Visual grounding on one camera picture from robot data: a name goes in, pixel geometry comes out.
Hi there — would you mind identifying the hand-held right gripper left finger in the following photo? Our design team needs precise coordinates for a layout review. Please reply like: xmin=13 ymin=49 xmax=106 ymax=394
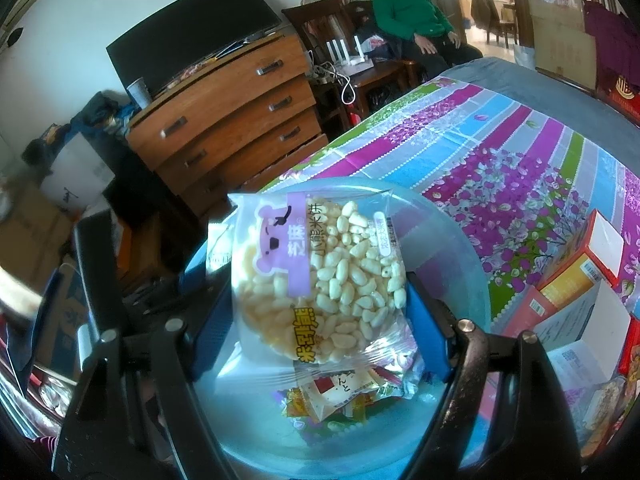
xmin=52 ymin=255 xmax=236 ymax=480

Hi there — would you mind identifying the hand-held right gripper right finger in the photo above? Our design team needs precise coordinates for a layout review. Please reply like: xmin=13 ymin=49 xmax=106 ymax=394
xmin=402 ymin=272 xmax=583 ymax=480

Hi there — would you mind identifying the translucent blue plastic basin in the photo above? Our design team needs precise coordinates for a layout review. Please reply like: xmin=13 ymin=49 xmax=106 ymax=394
xmin=182 ymin=176 xmax=493 ymax=468

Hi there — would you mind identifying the puffed rice cake packet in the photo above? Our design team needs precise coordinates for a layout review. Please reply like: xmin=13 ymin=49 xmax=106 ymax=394
xmin=227 ymin=191 xmax=426 ymax=386

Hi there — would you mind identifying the pile of assorted snack packets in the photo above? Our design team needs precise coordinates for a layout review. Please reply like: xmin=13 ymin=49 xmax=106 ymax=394
xmin=280 ymin=360 xmax=426 ymax=428

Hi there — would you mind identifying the blue printed cardboard box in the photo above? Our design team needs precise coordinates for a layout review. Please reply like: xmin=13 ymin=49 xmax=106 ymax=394
xmin=30 ymin=260 xmax=96 ymax=371

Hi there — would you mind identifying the orange cardboard box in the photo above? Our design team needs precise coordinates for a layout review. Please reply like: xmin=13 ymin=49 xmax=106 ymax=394
xmin=537 ymin=252 xmax=623 ymax=311

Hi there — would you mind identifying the white printed cardboard box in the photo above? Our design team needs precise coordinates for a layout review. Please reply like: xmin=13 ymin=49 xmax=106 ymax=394
xmin=532 ymin=280 xmax=632 ymax=396

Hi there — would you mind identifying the floral striped bed sheet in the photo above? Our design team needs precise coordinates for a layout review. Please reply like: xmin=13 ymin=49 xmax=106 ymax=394
xmin=260 ymin=75 xmax=640 ymax=461

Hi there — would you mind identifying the red and white box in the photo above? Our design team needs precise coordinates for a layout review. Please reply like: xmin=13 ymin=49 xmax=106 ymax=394
xmin=537 ymin=209 xmax=626 ymax=286

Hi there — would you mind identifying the plain brown cardboard box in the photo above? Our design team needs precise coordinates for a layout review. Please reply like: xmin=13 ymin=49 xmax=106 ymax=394
xmin=0 ymin=180 xmax=76 ymax=291

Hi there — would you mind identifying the wooden chest of drawers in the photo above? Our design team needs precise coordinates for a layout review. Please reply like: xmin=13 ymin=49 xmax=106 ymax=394
xmin=125 ymin=34 xmax=328 ymax=218

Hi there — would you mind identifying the grey cup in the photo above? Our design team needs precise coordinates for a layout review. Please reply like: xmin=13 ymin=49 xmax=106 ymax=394
xmin=126 ymin=77 xmax=151 ymax=110

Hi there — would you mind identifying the dark wooden side table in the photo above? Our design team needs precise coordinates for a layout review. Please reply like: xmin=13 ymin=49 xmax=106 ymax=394
xmin=320 ymin=60 xmax=418 ymax=126

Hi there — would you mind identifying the grey bed cover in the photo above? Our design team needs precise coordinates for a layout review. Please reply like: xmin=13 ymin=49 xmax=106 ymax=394
xmin=430 ymin=57 xmax=640 ymax=176

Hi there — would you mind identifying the black flat television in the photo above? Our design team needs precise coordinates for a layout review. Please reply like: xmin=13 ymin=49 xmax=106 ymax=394
xmin=106 ymin=0 xmax=282 ymax=98

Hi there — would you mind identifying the white router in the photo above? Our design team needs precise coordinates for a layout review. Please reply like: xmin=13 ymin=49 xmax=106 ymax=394
xmin=325 ymin=37 xmax=373 ymax=73

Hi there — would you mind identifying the red gift box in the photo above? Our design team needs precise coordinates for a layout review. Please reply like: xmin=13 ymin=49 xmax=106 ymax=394
xmin=595 ymin=67 xmax=640 ymax=128

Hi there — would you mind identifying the large brown cardboard box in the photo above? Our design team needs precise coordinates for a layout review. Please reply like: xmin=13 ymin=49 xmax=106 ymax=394
xmin=530 ymin=0 xmax=598 ymax=91

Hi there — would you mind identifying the dark wooden chair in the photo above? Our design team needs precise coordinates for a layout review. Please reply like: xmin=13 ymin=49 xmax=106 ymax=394
xmin=281 ymin=0 xmax=381 ymax=61

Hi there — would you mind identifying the chair with draped jacket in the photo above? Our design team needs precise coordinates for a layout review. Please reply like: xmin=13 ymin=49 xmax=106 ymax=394
xmin=470 ymin=0 xmax=518 ymax=48

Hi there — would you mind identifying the maroon garment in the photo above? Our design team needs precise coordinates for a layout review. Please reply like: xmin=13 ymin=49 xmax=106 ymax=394
xmin=582 ymin=0 xmax=640 ymax=96

